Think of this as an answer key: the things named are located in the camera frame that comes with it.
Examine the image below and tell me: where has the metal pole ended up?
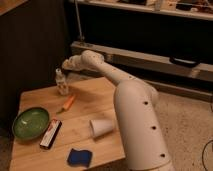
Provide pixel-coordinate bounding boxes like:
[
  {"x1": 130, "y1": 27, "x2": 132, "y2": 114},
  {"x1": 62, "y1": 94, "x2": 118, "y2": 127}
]
[{"x1": 74, "y1": 0, "x2": 85, "y2": 44}]

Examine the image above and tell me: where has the black red white box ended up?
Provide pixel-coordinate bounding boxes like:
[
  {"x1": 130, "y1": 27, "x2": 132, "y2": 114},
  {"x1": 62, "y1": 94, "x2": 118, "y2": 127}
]
[{"x1": 40, "y1": 119, "x2": 62, "y2": 149}]

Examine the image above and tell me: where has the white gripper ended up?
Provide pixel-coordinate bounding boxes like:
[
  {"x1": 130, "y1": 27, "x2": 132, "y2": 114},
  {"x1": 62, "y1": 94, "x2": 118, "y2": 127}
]
[{"x1": 62, "y1": 55, "x2": 83, "y2": 71}]

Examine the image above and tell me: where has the green bowl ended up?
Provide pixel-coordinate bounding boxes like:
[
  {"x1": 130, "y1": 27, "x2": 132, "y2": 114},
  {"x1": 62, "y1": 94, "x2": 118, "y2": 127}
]
[{"x1": 12, "y1": 107, "x2": 50, "y2": 141}]

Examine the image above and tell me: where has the black cable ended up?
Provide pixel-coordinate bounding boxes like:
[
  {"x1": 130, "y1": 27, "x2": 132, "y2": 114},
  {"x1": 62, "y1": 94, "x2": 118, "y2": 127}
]
[{"x1": 201, "y1": 96, "x2": 213, "y2": 164}]

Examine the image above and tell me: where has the white paper cup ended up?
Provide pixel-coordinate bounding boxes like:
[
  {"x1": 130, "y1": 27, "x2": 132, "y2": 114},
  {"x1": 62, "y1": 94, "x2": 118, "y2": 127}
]
[{"x1": 90, "y1": 119, "x2": 115, "y2": 138}]

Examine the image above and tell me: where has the blue sponge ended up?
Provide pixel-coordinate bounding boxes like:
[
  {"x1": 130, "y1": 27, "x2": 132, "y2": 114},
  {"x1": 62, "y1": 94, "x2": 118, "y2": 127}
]
[{"x1": 67, "y1": 149, "x2": 93, "y2": 167}]

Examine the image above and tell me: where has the wooden shelf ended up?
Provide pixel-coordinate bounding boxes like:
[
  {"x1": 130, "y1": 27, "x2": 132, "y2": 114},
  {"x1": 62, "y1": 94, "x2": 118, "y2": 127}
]
[{"x1": 68, "y1": 0, "x2": 213, "y2": 21}]

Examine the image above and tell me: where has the small clear plastic bottle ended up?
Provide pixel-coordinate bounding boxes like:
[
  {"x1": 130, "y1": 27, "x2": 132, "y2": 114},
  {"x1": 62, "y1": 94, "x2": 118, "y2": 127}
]
[{"x1": 55, "y1": 68, "x2": 69, "y2": 96}]

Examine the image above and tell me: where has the orange handled screwdriver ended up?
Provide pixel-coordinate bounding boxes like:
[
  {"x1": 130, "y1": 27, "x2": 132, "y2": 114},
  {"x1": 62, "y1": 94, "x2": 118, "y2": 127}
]
[{"x1": 56, "y1": 95, "x2": 76, "y2": 114}]

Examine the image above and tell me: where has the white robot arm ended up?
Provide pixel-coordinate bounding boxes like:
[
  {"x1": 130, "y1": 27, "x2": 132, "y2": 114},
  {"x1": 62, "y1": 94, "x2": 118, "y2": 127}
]
[{"x1": 62, "y1": 50, "x2": 175, "y2": 171}]

